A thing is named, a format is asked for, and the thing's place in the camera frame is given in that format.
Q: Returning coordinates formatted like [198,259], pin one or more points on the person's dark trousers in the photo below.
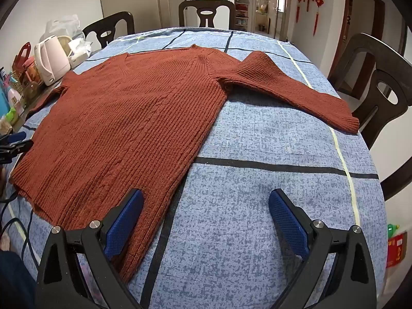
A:
[16,283]

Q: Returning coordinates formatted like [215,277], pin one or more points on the clear glass jar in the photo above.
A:
[32,90]

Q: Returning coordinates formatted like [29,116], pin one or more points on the woven wicker basket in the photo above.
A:
[17,83]

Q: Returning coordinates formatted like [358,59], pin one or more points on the green plastic item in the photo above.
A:
[11,116]

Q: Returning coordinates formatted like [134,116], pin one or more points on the green bottle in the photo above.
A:
[392,230]

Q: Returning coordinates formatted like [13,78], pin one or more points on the white plastic bag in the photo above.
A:
[62,24]

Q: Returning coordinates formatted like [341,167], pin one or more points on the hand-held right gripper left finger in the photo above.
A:
[125,225]

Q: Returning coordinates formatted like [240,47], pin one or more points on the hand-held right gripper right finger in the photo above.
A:
[289,228]

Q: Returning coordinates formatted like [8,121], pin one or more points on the rust brown knit sweater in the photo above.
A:
[128,119]

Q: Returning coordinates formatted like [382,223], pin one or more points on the red cardboard box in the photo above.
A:
[395,251]

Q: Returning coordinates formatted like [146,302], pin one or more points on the cyan box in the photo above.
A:
[3,103]

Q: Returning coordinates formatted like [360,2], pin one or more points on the white tissue pack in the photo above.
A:
[79,53]

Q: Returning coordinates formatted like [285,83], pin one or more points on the small pink bottle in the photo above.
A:
[14,98]

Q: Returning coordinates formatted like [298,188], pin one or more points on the blue checked tablecloth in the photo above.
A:
[257,183]

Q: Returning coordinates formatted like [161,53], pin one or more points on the dark wooden chair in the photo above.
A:
[206,4]
[370,48]
[109,17]

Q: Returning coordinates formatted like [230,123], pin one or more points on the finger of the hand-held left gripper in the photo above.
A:
[16,136]
[16,150]

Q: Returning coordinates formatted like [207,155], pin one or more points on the pink electric kettle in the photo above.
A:
[51,61]

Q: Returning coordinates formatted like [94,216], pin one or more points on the brown door frame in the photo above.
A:
[346,16]

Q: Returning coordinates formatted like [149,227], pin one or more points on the jar with red lid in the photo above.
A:
[32,70]

